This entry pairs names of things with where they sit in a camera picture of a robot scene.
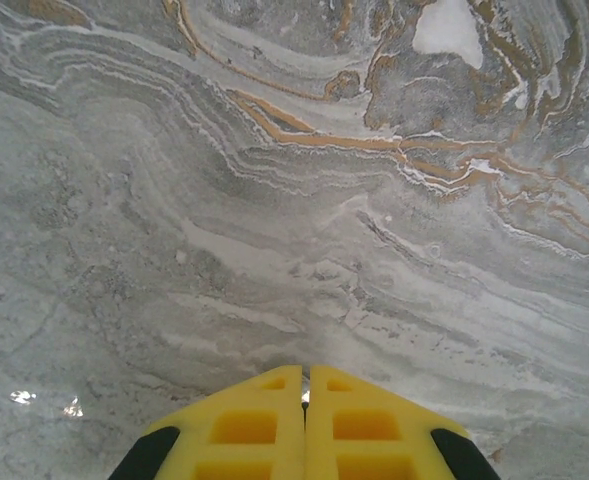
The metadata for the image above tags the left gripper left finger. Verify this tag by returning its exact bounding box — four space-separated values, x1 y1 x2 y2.
107 364 306 480

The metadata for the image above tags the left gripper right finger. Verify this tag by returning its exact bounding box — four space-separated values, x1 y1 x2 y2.
305 364 502 480

